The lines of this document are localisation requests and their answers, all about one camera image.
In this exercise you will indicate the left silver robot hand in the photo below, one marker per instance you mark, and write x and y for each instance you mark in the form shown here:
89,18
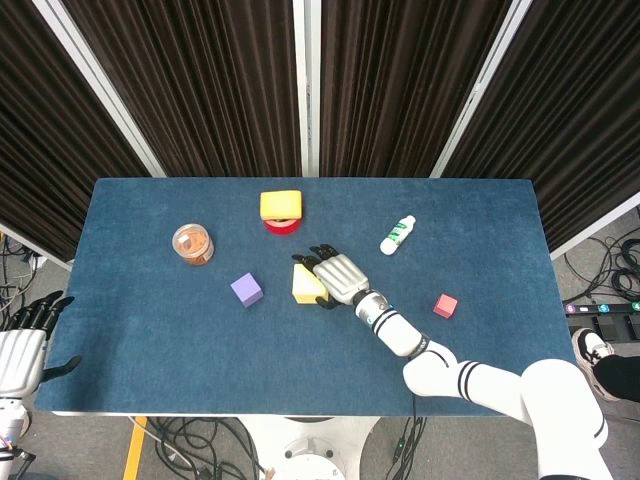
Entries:
17,357

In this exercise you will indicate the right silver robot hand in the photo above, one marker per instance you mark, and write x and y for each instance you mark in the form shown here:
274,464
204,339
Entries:
340,275

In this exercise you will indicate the large yellow cube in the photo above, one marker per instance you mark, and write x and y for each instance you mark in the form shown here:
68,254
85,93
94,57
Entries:
302,290

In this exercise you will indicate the purple cube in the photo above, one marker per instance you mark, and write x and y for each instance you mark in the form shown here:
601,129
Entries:
246,290

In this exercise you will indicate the small red cube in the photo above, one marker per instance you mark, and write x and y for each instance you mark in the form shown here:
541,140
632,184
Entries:
445,306

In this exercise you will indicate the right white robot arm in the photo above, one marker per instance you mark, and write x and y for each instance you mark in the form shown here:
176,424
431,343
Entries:
500,385

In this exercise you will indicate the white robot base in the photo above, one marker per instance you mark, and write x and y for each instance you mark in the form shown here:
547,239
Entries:
310,450

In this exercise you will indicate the white bottle green label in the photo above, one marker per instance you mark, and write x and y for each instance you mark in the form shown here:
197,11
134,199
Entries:
397,235

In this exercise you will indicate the yellow sponge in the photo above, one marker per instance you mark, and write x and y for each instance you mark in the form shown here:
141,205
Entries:
281,204

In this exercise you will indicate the yellow floor tape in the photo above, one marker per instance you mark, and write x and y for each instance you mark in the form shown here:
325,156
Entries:
134,450

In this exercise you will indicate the clear jar orange contents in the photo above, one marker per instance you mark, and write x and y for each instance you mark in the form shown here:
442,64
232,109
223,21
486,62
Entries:
192,245

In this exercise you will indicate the blue table mat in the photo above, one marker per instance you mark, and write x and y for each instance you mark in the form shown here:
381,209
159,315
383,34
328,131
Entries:
200,350

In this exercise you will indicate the dark brown curtain panel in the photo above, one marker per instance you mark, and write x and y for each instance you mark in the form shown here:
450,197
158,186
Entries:
575,125
45,150
200,85
400,85

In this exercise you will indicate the white black sneaker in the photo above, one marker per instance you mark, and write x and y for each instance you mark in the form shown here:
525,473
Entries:
590,350

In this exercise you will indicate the black foot pedals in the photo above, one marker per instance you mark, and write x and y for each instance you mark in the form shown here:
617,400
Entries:
612,327

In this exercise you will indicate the black trouser leg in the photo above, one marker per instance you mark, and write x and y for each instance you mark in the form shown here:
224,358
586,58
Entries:
620,377

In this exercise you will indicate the white frame post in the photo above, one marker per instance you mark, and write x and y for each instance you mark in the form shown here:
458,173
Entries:
100,85
480,95
306,85

